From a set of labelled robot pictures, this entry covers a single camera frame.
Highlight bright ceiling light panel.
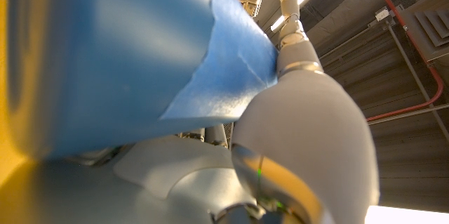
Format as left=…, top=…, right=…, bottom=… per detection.
left=364, top=205, right=449, bottom=224

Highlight grey air vent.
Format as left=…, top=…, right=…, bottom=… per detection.
left=399, top=4, right=449, bottom=62

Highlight blue metal bottle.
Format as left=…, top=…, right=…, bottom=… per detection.
left=6, top=0, right=280, bottom=160

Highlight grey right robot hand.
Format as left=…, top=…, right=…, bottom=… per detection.
left=20, top=0, right=380, bottom=224

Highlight grey metal conduit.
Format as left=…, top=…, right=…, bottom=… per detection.
left=385, top=20, right=449, bottom=140

